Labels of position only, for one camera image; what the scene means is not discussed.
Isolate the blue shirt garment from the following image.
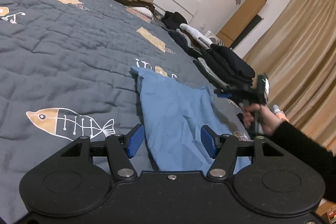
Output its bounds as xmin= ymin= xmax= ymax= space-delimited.
xmin=130 ymin=67 xmax=250 ymax=172

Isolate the person right forearm black sleeve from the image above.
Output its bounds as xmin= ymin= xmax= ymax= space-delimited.
xmin=264 ymin=121 xmax=335 ymax=202

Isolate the patterned folded clothes pile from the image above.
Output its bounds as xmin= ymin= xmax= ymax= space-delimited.
xmin=270 ymin=105 xmax=289 ymax=122

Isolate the black folded clothes stack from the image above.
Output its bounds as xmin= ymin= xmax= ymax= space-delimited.
xmin=199 ymin=44 xmax=255 ymax=88

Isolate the person right hand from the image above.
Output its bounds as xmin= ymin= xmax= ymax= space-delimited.
xmin=243 ymin=103 xmax=283 ymax=136

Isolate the beige curtain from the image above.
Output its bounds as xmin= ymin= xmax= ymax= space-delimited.
xmin=244 ymin=0 xmax=335 ymax=152

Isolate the white small fan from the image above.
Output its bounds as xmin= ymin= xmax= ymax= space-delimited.
xmin=205 ymin=31 xmax=224 ymax=46

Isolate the tall cardboard roll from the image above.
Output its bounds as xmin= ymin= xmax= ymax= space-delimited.
xmin=217 ymin=0 xmax=267 ymax=47

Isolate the white folded garment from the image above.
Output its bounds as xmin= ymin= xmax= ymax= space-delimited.
xmin=179 ymin=23 xmax=213 ymax=49

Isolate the grey quilted bedspread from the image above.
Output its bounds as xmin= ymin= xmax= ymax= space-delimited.
xmin=0 ymin=0 xmax=253 ymax=224

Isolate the black garment near headboard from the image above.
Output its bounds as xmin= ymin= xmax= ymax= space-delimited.
xmin=161 ymin=11 xmax=187 ymax=30

